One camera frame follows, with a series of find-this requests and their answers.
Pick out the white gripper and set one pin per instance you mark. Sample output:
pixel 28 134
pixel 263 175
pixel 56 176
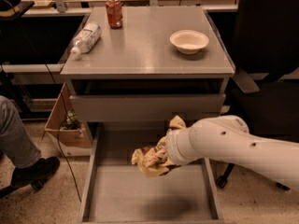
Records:
pixel 172 146

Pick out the brown chip bag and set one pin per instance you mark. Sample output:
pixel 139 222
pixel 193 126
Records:
pixel 153 161

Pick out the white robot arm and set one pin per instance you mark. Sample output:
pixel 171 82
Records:
pixel 227 139

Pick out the grey drawer cabinet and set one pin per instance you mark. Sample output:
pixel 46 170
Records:
pixel 139 59

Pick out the open middle drawer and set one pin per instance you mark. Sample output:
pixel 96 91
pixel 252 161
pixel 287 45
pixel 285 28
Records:
pixel 116 192

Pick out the closed top drawer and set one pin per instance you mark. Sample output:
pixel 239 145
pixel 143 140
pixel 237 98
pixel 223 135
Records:
pixel 145 108

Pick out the white paper bowl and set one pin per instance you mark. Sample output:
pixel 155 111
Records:
pixel 189 41

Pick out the cardboard box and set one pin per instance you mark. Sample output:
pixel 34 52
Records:
pixel 70 142

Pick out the black office chair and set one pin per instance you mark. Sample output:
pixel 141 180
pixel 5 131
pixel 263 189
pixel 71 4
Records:
pixel 262 38

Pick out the green item in box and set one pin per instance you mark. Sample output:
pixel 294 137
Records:
pixel 70 122

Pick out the clear plastic water bottle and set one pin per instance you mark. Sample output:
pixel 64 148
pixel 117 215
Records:
pixel 84 41

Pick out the orange soda can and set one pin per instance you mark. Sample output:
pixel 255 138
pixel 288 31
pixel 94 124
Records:
pixel 114 13

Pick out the black shoe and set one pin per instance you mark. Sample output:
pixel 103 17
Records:
pixel 42 169

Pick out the person leg in jeans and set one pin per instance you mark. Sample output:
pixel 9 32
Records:
pixel 15 141

